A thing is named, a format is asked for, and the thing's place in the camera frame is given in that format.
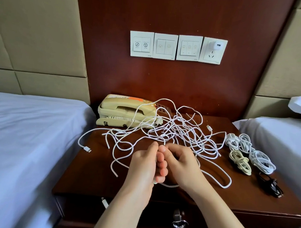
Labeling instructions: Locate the person's right hand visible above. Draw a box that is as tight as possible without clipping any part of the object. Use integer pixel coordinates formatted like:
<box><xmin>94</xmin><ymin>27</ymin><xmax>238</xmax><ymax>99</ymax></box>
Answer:
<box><xmin>155</xmin><ymin>142</ymin><xmax>216</xmax><ymax>198</ymax></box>

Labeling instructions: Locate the person's left hand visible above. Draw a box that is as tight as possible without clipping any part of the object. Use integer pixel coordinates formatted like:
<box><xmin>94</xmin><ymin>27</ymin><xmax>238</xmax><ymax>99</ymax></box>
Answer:
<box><xmin>122</xmin><ymin>139</ymin><xmax>171</xmax><ymax>199</ymax></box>

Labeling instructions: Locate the tangle of white cables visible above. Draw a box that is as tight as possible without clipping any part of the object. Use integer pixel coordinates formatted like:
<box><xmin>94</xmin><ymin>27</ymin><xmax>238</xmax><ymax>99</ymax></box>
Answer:
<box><xmin>100</xmin><ymin>94</ymin><xmax>230</xmax><ymax>186</ymax></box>

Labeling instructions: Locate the cream cable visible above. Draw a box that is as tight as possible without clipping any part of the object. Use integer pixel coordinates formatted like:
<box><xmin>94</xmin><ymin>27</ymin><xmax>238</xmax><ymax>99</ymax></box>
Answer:
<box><xmin>227</xmin><ymin>149</ymin><xmax>254</xmax><ymax>176</ymax></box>

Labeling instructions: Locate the dark wooden drawer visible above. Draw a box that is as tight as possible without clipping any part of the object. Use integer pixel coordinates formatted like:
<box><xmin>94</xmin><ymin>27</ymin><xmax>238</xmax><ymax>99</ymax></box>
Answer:
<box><xmin>61</xmin><ymin>194</ymin><xmax>301</xmax><ymax>228</ymax></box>

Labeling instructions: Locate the thin black cable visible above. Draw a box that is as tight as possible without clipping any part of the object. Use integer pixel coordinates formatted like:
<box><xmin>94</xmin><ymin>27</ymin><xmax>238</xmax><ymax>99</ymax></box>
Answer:
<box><xmin>256</xmin><ymin>172</ymin><xmax>286</xmax><ymax>198</ymax></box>

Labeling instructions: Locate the person's left forearm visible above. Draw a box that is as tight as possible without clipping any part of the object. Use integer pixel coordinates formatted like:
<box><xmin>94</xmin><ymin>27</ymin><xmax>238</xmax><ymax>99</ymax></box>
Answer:
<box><xmin>91</xmin><ymin>185</ymin><xmax>156</xmax><ymax>228</ymax></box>

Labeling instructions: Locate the person's right forearm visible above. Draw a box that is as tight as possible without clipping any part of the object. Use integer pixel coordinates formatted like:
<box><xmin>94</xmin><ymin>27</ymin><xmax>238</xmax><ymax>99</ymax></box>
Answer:
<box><xmin>188</xmin><ymin>179</ymin><xmax>267</xmax><ymax>228</ymax></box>

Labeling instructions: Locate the wooden nightstand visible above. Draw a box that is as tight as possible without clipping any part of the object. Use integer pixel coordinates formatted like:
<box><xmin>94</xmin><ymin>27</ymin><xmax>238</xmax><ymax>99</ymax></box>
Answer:
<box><xmin>49</xmin><ymin>104</ymin><xmax>301</xmax><ymax>228</ymax></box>

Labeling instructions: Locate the right bed white sheet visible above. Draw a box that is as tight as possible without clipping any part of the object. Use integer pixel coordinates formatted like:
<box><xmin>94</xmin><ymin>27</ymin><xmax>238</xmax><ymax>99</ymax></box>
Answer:
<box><xmin>225</xmin><ymin>113</ymin><xmax>301</xmax><ymax>228</ymax></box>

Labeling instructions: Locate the bed white sheet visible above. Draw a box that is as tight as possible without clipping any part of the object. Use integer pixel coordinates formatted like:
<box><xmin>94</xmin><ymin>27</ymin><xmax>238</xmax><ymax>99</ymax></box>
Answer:
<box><xmin>0</xmin><ymin>91</ymin><xmax>98</xmax><ymax>228</ymax></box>
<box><xmin>225</xmin><ymin>113</ymin><xmax>301</xmax><ymax>228</ymax></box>

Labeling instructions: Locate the left bed white sheet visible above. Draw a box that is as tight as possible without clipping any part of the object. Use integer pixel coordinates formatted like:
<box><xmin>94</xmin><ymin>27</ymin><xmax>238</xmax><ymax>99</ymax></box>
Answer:
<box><xmin>0</xmin><ymin>91</ymin><xmax>98</xmax><ymax>228</ymax></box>

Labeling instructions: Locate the white plug-in charger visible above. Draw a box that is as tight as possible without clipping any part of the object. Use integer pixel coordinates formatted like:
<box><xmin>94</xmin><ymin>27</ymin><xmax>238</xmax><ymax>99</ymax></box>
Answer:
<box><xmin>210</xmin><ymin>41</ymin><xmax>224</xmax><ymax>52</ymax></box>

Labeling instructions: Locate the beige padded headboard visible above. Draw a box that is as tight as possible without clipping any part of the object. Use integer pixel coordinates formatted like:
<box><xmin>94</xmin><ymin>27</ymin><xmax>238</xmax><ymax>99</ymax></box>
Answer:
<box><xmin>0</xmin><ymin>0</ymin><xmax>99</xmax><ymax>104</ymax></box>
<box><xmin>244</xmin><ymin>0</ymin><xmax>301</xmax><ymax>123</ymax></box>

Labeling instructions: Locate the metal ring drawer handle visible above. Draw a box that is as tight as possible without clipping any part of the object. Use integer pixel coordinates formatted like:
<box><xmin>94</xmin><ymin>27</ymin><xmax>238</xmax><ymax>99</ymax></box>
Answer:
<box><xmin>171</xmin><ymin>208</ymin><xmax>190</xmax><ymax>228</ymax></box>

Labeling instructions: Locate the beige corded telephone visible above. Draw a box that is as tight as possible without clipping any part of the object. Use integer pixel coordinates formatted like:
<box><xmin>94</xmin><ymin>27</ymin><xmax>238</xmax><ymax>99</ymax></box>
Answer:
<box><xmin>96</xmin><ymin>93</ymin><xmax>165</xmax><ymax>131</ymax></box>

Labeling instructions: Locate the dark wooden wall panel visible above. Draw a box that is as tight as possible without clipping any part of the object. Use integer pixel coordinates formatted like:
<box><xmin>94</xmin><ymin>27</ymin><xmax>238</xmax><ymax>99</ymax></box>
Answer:
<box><xmin>66</xmin><ymin>0</ymin><xmax>296</xmax><ymax>125</ymax></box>

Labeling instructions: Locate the white wall socket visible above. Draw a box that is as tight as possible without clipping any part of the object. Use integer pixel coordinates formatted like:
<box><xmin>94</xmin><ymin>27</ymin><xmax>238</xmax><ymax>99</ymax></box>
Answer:
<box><xmin>199</xmin><ymin>37</ymin><xmax>229</xmax><ymax>66</ymax></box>

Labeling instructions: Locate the white triple rocker wall switch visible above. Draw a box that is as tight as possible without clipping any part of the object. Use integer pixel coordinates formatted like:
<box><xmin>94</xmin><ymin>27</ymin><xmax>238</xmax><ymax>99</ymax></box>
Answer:
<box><xmin>176</xmin><ymin>34</ymin><xmax>204</xmax><ymax>63</ymax></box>

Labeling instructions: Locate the white double rocker wall switch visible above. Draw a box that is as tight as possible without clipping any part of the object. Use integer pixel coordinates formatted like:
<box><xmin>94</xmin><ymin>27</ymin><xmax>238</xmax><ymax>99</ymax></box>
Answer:
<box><xmin>152</xmin><ymin>32</ymin><xmax>179</xmax><ymax>61</ymax></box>

